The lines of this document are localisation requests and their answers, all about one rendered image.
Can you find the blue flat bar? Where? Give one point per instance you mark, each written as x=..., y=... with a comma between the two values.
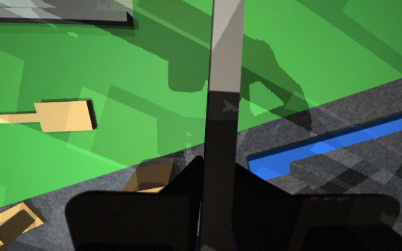
x=271, y=164

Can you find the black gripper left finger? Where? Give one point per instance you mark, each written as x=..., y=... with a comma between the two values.
x=167, y=217

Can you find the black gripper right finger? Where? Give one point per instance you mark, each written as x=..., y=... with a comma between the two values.
x=267, y=218

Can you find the green rectangular mat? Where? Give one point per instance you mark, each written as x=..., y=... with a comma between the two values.
x=148, y=83

